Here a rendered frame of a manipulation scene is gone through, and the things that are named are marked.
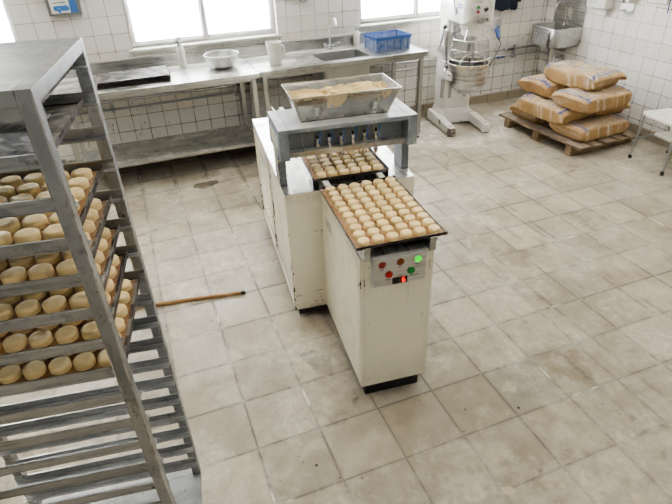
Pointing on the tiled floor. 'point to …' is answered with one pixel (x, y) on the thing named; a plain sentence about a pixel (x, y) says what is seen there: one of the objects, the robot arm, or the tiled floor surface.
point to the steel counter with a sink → (198, 70)
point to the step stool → (658, 132)
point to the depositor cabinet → (302, 219)
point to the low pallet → (566, 137)
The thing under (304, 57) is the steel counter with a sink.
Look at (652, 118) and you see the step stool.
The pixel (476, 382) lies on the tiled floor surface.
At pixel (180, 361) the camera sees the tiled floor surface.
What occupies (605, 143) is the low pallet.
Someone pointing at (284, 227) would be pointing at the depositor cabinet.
